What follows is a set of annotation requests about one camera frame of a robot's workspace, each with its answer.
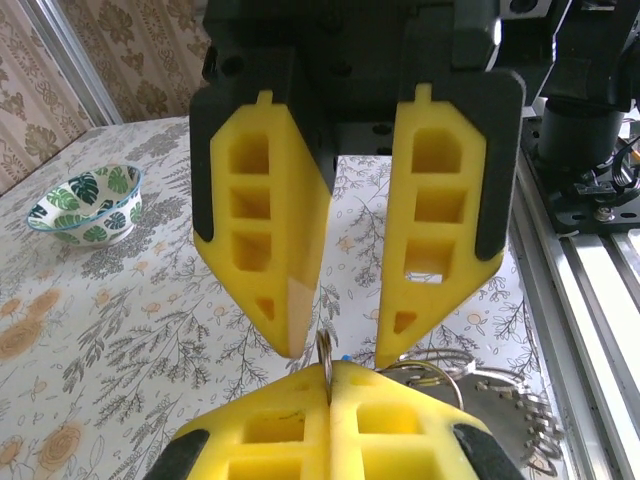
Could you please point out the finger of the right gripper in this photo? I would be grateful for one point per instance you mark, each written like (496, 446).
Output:
(470, 200)
(295, 200)

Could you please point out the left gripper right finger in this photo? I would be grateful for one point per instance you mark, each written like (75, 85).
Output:
(400, 405)

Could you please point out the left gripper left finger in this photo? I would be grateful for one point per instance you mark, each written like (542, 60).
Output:
(280, 400)

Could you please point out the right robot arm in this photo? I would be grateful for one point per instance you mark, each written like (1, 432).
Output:
(580, 135)

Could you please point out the leaf pattern bowl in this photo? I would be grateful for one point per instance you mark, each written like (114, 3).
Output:
(75, 225)

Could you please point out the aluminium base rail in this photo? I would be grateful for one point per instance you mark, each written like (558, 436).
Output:
(590, 310)

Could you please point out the aluminium frame post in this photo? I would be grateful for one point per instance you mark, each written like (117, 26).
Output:
(75, 65)

